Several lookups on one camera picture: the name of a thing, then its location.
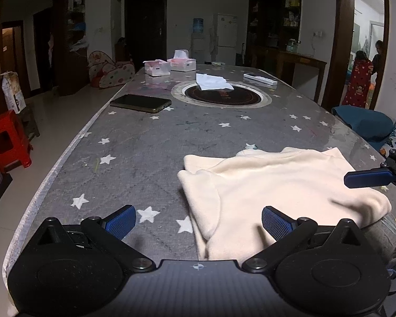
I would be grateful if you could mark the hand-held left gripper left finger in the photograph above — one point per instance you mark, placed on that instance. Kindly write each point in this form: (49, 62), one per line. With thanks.
(120, 223)

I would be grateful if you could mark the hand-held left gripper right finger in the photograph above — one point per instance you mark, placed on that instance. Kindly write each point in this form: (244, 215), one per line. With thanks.
(277, 224)

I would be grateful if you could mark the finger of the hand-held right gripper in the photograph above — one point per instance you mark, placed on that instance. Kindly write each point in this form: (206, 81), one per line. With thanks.
(366, 178)

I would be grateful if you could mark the cream fleece garment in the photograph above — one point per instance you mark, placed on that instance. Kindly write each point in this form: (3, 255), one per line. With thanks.
(267, 185)

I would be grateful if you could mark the blue cushion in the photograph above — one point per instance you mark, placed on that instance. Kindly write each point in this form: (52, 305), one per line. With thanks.
(366, 122)

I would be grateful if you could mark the grey star-print tablecloth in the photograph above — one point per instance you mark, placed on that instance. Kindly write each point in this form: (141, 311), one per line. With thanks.
(145, 158)

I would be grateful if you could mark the red monkey-print blanket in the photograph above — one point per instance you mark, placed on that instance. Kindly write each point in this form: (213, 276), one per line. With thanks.
(358, 82)

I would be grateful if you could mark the black smartphone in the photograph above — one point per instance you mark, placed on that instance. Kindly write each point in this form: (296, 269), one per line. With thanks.
(140, 103)

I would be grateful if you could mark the wooden side table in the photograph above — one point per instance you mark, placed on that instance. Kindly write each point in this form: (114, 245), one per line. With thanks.
(300, 61)

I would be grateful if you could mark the small wooden stool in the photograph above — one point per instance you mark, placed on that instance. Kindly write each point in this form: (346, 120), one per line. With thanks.
(31, 122)

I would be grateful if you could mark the round built-in cooktop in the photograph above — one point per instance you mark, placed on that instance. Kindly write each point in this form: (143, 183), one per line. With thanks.
(224, 97)

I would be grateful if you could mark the red plastic stool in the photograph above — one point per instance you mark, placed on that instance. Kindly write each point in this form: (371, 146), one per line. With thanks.
(6, 138)

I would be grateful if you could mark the white remote control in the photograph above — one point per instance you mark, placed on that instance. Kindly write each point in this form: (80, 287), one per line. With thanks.
(260, 79)

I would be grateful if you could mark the polka-dot fabric basket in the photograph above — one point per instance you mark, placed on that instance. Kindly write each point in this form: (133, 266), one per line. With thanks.
(114, 74)

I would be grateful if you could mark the pale green kettle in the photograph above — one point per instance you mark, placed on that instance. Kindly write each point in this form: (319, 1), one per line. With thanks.
(292, 46)

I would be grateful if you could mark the white tissue sheet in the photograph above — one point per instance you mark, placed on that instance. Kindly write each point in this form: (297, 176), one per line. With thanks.
(213, 82)

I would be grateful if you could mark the pink and white tissue box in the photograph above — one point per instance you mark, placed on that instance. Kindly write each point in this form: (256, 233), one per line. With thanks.
(182, 63)
(156, 67)

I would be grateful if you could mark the white printed sack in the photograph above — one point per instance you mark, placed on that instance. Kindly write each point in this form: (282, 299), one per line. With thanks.
(13, 92)

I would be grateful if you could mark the dark wooden shelf unit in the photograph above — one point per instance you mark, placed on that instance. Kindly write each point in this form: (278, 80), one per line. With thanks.
(71, 56)

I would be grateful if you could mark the dark wooden display cabinet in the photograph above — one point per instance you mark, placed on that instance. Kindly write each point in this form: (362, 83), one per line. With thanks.
(270, 16)

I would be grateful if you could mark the white refrigerator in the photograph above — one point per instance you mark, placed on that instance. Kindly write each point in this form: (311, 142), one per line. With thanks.
(225, 39)

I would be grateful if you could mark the dark wooden door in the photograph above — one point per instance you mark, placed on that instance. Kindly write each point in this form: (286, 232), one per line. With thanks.
(145, 29)

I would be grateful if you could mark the water dispenser with blue bottle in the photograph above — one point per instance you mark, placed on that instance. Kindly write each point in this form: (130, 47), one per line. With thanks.
(198, 39)

